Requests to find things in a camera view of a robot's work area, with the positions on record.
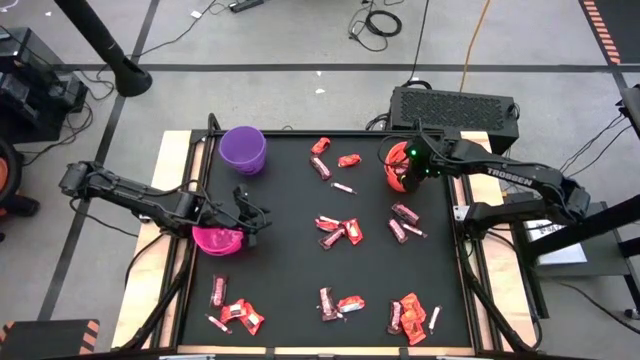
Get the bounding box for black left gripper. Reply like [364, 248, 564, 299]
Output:
[199, 183, 274, 249]

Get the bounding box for pink plastic halloween bucket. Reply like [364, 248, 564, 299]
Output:
[191, 224, 250, 258]

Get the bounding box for brown chocolate bar wrapper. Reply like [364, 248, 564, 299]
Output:
[386, 299, 404, 336]
[309, 155, 333, 182]
[318, 227, 347, 251]
[391, 201, 421, 227]
[210, 273, 229, 309]
[318, 286, 341, 322]

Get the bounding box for orange plastic halloween bucket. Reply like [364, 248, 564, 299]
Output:
[383, 141, 416, 195]

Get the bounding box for purple plastic halloween bucket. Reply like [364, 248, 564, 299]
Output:
[218, 125, 268, 176]

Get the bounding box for black computer case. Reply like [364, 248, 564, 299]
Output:
[388, 86, 520, 154]

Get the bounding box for light wooden table board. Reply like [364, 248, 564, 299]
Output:
[110, 130, 195, 350]
[458, 130, 532, 351]

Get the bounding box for white paper with logo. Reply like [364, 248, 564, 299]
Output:
[522, 218, 589, 266]

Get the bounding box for black pole stand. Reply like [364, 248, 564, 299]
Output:
[53, 0, 154, 99]

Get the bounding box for black metal stand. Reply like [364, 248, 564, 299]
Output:
[514, 194, 640, 321]

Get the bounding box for black power strip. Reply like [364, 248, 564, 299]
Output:
[228, 0, 265, 14]

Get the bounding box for black mat orange stripes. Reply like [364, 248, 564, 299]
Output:
[578, 0, 640, 66]
[0, 318, 101, 360]

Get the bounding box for black orange floor device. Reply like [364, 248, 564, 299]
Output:
[0, 137, 41, 221]

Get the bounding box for black equipment cart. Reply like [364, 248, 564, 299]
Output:
[0, 27, 90, 146]

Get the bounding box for black frame post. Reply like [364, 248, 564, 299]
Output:
[206, 112, 223, 146]

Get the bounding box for black floor cable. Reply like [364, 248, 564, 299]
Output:
[399, 0, 431, 89]

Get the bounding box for orange floor cable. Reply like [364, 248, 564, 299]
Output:
[458, 0, 494, 93]

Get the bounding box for black frame leg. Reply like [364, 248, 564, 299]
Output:
[118, 239, 197, 351]
[458, 239, 544, 354]

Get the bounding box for coiled black cable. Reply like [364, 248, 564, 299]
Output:
[348, 2, 404, 53]

